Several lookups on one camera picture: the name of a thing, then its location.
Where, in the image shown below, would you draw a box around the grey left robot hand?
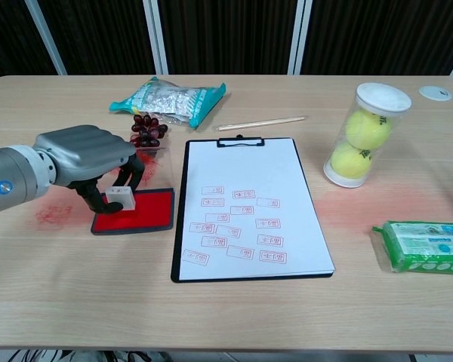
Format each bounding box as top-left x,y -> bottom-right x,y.
32,124 -> 146,216

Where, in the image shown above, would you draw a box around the white rubber stamp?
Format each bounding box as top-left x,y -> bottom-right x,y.
106,185 -> 137,211

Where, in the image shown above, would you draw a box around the dark red grape bunch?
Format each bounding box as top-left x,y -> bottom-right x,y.
129,113 -> 169,149

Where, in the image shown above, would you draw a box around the teal snack bag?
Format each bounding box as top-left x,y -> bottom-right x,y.
109,75 -> 227,130

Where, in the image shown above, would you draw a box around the black clipboard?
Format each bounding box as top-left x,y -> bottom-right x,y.
170,133 -> 336,284

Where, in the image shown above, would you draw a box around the white stamped paper sheet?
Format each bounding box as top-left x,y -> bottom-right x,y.
178,138 -> 336,281

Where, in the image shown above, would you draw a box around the wrapped wooden chopsticks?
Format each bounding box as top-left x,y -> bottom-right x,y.
212,114 -> 309,133

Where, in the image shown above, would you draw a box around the yellow tennis ball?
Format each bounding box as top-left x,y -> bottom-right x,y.
344,109 -> 394,150
329,140 -> 374,179

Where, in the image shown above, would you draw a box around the clear tennis ball tube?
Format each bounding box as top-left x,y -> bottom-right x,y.
322,82 -> 413,189

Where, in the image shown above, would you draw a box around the green tissue pack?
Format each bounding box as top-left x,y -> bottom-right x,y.
371,219 -> 453,275

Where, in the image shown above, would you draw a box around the black floor cables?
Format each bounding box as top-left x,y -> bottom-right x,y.
5,349 -> 174,362

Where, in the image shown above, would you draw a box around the white round cable grommet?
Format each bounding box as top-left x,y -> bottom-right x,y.
418,84 -> 453,103

